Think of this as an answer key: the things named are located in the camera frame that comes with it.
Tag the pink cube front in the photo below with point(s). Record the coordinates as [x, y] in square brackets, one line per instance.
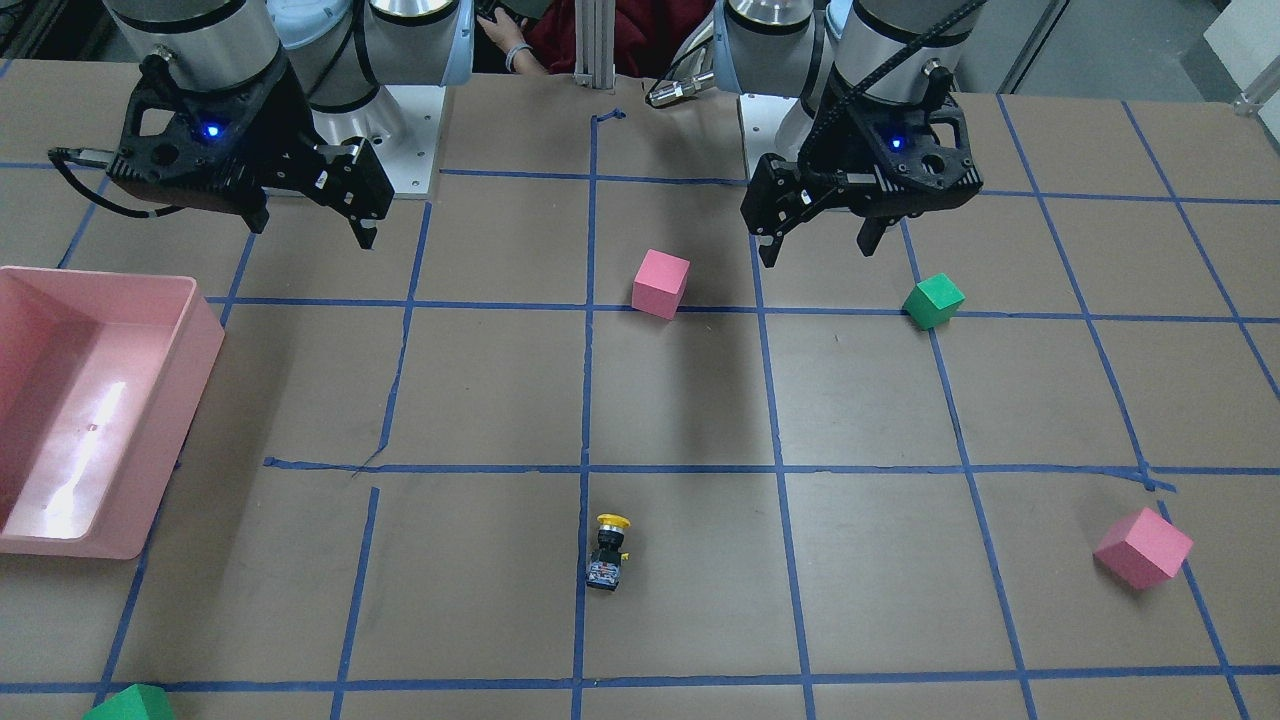
[1143, 549]

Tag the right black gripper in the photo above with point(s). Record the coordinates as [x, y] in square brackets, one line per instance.
[283, 118]

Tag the green cube near bin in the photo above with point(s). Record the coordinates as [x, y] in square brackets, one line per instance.
[136, 702]

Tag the pink cube near person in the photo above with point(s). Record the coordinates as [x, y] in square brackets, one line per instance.
[659, 284]

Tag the aluminium frame post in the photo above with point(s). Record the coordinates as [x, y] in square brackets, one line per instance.
[595, 21]

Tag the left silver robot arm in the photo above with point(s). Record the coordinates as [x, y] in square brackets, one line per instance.
[885, 49]

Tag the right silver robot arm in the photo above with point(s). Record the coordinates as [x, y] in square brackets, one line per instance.
[342, 52]

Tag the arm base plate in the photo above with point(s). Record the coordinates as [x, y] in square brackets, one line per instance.
[404, 124]
[772, 124]

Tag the yellow push button switch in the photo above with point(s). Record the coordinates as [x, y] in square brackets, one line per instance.
[604, 567]

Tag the pink plastic bin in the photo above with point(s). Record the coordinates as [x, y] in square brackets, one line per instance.
[101, 375]

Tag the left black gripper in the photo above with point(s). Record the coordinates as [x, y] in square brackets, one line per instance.
[838, 140]

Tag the green cube centre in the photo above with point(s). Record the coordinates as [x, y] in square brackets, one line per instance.
[933, 301]

